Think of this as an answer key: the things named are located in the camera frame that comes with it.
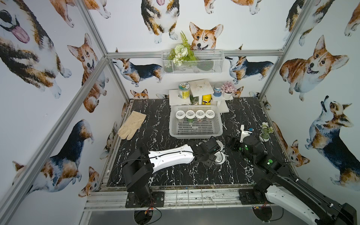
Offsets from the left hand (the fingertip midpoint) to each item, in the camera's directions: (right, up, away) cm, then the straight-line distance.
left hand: (208, 153), depth 82 cm
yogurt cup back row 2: (-3, +22, +19) cm, 29 cm away
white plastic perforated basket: (-6, +17, +25) cm, 31 cm away
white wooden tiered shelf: (-2, +40, +15) cm, 43 cm away
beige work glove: (-55, +14, +24) cm, 61 cm away
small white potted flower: (+39, +12, +9) cm, 42 cm away
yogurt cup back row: (-18, +22, +20) cm, 34 cm away
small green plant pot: (-8, +33, +28) cm, 44 cm away
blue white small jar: (+9, +40, +16) cm, 44 cm away
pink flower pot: (+15, +40, +11) cm, 44 cm away
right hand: (+13, +12, -4) cm, 19 cm away
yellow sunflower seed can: (-15, +39, +14) cm, 44 cm away
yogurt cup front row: (-10, +22, +19) cm, 31 cm away
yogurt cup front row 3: (+7, -2, 0) cm, 8 cm away
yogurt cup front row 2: (+4, +23, +21) cm, 31 cm away
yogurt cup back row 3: (+8, +4, +5) cm, 11 cm away
